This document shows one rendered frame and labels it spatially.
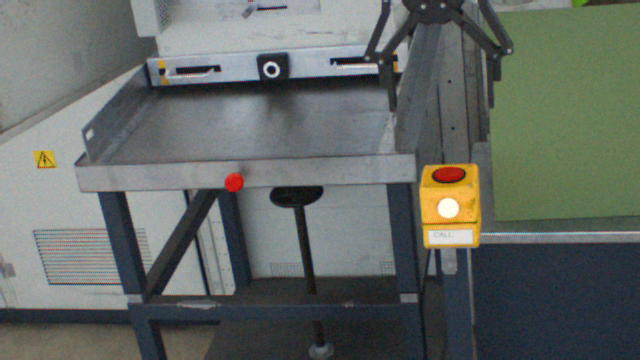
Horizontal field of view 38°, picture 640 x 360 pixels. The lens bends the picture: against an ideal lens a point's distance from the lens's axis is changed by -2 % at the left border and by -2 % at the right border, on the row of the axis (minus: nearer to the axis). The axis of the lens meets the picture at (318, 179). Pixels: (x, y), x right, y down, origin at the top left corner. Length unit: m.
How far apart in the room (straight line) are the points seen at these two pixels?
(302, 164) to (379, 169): 0.13
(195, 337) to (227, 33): 1.06
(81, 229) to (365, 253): 0.79
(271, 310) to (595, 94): 0.74
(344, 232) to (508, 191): 1.00
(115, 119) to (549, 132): 0.83
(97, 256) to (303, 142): 1.17
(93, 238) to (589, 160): 1.57
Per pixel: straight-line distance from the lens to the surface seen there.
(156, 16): 1.84
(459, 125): 2.30
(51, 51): 2.08
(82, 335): 2.84
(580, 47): 1.43
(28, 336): 2.92
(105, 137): 1.80
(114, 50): 2.22
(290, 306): 1.80
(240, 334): 2.37
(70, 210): 2.66
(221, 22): 1.92
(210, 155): 1.68
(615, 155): 1.51
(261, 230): 2.52
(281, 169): 1.63
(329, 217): 2.45
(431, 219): 1.36
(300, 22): 1.88
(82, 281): 2.78
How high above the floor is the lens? 1.53
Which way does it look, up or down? 26 degrees down
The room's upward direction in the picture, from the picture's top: 8 degrees counter-clockwise
